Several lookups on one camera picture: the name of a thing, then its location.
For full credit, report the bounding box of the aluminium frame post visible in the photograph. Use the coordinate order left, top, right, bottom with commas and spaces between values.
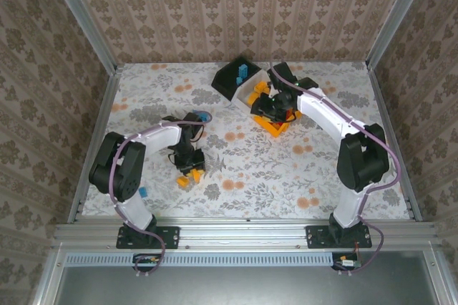
365, 0, 437, 72
41, 0, 119, 75

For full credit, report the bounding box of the white plastic bin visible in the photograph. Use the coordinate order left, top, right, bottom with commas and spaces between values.
231, 70, 275, 112

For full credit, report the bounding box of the floral table cover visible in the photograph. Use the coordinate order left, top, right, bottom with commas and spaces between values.
81, 61, 412, 219

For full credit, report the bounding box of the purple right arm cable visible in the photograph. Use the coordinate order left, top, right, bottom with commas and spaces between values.
268, 61, 400, 276

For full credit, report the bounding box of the yellow plastic bin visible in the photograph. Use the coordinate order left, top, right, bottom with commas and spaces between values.
254, 104, 303, 138

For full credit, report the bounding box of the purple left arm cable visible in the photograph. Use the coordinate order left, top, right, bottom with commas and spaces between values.
109, 110, 213, 277

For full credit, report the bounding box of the aluminium side rail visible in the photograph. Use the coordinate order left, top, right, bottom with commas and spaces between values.
366, 63, 424, 223
67, 64, 125, 223

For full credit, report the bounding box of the aluminium frame beam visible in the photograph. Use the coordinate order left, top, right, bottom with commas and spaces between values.
53, 218, 439, 248

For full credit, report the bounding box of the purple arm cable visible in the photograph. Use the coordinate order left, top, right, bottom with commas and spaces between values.
109, 110, 213, 277
268, 61, 400, 276

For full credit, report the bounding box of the small connector board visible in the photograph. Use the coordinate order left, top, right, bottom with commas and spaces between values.
334, 253, 361, 270
134, 253, 160, 266

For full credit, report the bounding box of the grey metal panel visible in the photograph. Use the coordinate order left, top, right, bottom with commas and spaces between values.
53, 251, 439, 305

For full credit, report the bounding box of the black plastic bin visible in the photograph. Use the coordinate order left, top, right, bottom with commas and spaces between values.
210, 56, 263, 101

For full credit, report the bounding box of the grey slotted cable duct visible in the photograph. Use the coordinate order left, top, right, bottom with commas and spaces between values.
65, 251, 361, 268

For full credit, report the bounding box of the aluminium lower frame rail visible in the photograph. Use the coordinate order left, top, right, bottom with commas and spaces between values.
424, 247, 458, 305
30, 247, 67, 305

